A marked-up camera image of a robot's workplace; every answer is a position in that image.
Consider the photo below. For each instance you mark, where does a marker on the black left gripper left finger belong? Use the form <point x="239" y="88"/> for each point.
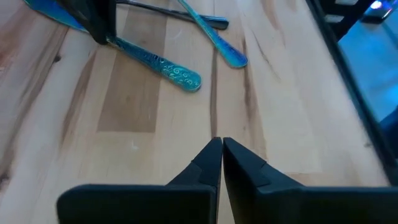
<point x="140" y="205"/>

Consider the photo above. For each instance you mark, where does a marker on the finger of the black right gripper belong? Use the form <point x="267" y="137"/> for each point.
<point x="87" y="15"/>
<point x="110" y="15"/>

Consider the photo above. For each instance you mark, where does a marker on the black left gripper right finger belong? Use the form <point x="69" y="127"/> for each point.
<point x="295" y="208"/>

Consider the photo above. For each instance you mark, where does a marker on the iridescent table knife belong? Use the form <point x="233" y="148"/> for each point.
<point x="161" y="67"/>

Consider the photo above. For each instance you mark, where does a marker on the black unit with white labels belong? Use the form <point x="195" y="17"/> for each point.
<point x="342" y="28"/>

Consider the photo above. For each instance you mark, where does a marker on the small blue lit screen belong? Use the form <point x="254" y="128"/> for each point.
<point x="377" y="12"/>

